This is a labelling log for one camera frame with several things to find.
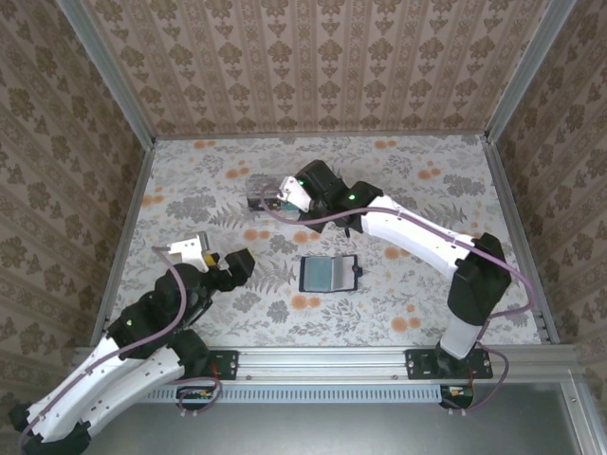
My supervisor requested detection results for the navy blue card holder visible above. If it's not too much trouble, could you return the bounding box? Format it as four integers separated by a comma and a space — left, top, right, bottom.
299, 254, 364, 294

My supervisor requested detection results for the black card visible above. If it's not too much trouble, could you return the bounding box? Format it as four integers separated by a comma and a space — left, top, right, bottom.
249, 195, 282, 212

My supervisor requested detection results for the clear acrylic card box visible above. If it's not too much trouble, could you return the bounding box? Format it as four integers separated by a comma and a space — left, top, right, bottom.
245, 173, 314, 225

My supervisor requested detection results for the floral patterned table cover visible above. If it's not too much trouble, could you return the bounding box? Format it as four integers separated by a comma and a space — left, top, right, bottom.
101, 135, 544, 347

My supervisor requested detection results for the grey metal sheet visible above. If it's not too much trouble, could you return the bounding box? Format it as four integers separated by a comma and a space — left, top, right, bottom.
84, 400, 587, 455

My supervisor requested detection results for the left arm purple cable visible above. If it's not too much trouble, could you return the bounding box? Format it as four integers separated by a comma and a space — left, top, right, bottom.
18, 245, 224, 451

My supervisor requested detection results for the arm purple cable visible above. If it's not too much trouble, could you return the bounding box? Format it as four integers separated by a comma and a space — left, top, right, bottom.
18, 245, 224, 451
267, 206, 544, 418

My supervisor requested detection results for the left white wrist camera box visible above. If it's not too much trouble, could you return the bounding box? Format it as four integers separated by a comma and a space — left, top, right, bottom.
167, 230, 212, 275

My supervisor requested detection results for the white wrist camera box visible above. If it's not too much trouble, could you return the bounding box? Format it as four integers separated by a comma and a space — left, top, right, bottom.
276, 174, 313, 213
167, 230, 212, 275

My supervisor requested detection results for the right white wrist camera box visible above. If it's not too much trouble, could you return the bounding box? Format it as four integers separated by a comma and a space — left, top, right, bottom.
276, 174, 313, 213

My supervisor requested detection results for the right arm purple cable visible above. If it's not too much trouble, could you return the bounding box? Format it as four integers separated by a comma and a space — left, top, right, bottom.
267, 206, 544, 418

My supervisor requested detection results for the thin aluminium table rail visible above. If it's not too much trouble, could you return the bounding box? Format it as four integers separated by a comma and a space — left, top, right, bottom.
154, 130, 486, 141

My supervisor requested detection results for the aluminium table side rail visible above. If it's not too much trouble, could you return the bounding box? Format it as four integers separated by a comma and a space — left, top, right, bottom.
94, 139, 157, 336
479, 135, 561, 346

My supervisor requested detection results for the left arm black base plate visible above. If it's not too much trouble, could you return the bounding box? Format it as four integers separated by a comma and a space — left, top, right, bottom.
155, 349, 239, 382

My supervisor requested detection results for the small wired circuit board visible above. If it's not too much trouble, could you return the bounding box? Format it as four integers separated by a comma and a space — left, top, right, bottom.
439, 383, 475, 410
175, 384, 223, 412

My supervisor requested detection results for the wide aluminium mounting rail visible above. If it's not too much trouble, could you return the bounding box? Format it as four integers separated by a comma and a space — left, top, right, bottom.
70, 344, 582, 380

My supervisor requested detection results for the grey slotted cable duct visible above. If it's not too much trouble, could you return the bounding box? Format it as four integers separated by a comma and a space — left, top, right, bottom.
146, 384, 445, 405

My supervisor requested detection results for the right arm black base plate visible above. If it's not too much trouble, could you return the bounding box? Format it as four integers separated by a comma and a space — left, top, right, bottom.
405, 348, 494, 380

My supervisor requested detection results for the aluminium frame post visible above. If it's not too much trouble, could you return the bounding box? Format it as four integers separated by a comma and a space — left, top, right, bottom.
55, 0, 157, 149
482, 0, 580, 143

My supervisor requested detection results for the aluminium frame beam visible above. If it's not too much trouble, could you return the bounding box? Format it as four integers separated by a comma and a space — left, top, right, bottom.
561, 378, 607, 455

